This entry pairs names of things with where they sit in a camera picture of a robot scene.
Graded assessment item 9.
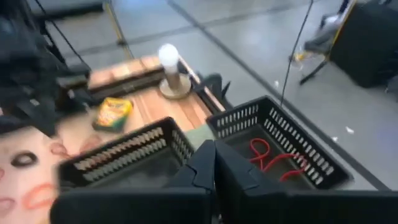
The black equipment case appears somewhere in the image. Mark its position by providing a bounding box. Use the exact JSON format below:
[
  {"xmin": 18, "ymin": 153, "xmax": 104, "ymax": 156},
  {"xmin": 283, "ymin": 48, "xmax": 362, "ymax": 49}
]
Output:
[{"xmin": 329, "ymin": 0, "xmax": 398, "ymax": 88}]

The black floor cable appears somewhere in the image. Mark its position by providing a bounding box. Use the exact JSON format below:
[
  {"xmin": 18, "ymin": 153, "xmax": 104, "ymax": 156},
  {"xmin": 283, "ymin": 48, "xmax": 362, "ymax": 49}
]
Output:
[{"xmin": 279, "ymin": 0, "xmax": 313, "ymax": 106}]

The yellow hanging cable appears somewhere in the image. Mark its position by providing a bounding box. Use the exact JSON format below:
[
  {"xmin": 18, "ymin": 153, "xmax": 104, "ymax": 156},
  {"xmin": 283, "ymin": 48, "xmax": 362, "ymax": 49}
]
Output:
[{"xmin": 104, "ymin": 0, "xmax": 134, "ymax": 60}]

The black table clamp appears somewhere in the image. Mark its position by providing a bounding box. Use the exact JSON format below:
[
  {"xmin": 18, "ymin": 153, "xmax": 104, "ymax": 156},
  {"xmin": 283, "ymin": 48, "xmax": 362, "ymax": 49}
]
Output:
[{"xmin": 198, "ymin": 73, "xmax": 231, "ymax": 100}]

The red rubber band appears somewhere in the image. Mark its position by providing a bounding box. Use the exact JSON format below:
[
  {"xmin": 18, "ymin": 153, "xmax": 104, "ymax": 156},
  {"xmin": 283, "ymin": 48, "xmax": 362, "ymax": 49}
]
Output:
[
  {"xmin": 21, "ymin": 183, "xmax": 58, "ymax": 210},
  {"xmin": 49, "ymin": 141, "xmax": 68, "ymax": 156},
  {"xmin": 248, "ymin": 138, "xmax": 308, "ymax": 183}
]

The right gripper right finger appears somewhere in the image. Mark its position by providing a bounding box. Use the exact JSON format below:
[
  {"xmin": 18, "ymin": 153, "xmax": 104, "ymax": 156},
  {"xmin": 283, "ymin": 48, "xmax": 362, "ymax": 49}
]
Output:
[{"xmin": 215, "ymin": 141, "xmax": 289, "ymax": 224}]

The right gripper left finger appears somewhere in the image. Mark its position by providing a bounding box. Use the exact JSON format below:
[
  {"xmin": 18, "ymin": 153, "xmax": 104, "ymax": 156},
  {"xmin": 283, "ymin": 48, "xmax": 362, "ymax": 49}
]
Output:
[{"xmin": 174, "ymin": 139, "xmax": 217, "ymax": 224}]

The black slotted plastic basket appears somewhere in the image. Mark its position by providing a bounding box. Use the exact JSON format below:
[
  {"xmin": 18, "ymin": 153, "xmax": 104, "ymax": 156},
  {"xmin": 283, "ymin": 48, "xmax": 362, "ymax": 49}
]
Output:
[
  {"xmin": 57, "ymin": 116, "xmax": 195, "ymax": 190},
  {"xmin": 206, "ymin": 95, "xmax": 354, "ymax": 191}
]

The white bulb wooden base lamp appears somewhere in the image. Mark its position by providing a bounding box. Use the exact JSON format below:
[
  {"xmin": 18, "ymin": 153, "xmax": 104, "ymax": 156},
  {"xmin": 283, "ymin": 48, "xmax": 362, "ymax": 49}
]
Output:
[{"xmin": 157, "ymin": 43, "xmax": 192, "ymax": 100}]

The black rubber band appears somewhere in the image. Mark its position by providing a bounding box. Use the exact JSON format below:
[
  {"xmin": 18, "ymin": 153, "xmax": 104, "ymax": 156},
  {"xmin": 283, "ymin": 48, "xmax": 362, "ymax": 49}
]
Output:
[{"xmin": 11, "ymin": 151, "xmax": 39, "ymax": 168}]

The white and yellow cable bundle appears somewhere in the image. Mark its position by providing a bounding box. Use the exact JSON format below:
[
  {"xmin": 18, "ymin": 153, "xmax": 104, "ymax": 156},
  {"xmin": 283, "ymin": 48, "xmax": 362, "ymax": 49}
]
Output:
[{"xmin": 292, "ymin": 46, "xmax": 312, "ymax": 65}]

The yellow green crayon box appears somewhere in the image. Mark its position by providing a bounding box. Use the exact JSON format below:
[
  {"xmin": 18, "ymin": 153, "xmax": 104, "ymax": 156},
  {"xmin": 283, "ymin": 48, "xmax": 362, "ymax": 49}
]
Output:
[{"xmin": 92, "ymin": 96, "xmax": 134, "ymax": 133}]

